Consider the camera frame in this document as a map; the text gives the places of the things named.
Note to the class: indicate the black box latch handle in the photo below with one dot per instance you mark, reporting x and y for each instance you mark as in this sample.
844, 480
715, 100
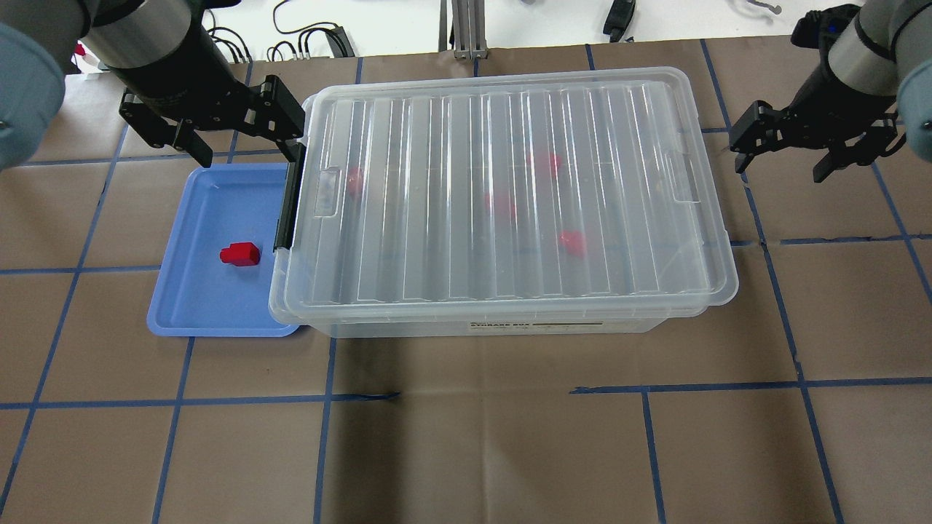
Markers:
290, 196

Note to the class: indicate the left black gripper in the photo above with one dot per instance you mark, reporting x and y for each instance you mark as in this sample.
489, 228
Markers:
183, 86

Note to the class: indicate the clear plastic box lid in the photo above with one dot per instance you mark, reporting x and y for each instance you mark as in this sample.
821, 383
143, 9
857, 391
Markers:
502, 193

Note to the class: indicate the black connector plug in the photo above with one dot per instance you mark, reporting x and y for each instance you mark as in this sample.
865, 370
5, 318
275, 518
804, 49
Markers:
618, 19

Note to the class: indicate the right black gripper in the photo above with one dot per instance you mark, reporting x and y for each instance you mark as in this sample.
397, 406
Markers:
817, 96

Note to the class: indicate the red block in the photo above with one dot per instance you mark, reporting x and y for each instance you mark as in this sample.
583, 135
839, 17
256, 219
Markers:
501, 205
240, 254
355, 183
573, 242
546, 163

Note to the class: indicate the blue plastic tray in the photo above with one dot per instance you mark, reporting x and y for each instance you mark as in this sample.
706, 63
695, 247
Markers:
195, 293

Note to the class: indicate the aluminium profile post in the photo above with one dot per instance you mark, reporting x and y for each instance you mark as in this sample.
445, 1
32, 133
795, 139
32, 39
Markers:
462, 29

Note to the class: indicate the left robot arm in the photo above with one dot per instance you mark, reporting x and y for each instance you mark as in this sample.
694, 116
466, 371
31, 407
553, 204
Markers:
38, 42

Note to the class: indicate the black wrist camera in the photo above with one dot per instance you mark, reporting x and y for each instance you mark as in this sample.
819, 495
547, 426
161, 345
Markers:
820, 29

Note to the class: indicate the clear plastic storage box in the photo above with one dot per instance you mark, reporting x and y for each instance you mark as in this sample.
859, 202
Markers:
495, 324

